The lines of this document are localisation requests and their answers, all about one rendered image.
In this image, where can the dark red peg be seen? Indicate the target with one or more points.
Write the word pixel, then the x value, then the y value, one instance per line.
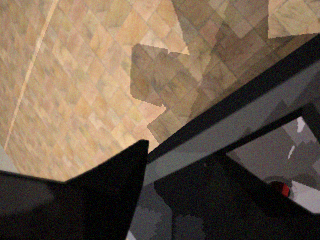
pixel 281 187

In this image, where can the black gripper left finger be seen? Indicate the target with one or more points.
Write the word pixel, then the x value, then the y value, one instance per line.
pixel 96 205

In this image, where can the white square plate with hole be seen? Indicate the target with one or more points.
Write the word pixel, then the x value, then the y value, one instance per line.
pixel 287 151

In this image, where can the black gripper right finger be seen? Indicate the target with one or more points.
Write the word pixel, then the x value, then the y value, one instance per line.
pixel 244 207

